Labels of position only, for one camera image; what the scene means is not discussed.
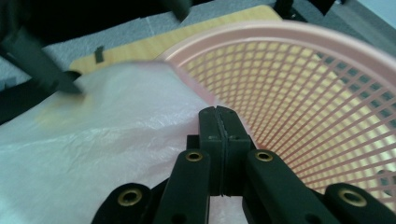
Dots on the black stand with base plate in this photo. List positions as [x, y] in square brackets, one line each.
[285, 7]

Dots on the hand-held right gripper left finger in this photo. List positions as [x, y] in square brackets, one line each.
[213, 140]

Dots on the pink plastic mesh basket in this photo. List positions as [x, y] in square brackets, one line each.
[280, 34]

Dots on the pink and white plastic bag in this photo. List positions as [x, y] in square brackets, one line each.
[124, 124]

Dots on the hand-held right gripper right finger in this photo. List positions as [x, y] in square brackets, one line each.
[235, 140]

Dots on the grey tape strip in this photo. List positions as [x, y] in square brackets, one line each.
[99, 54]

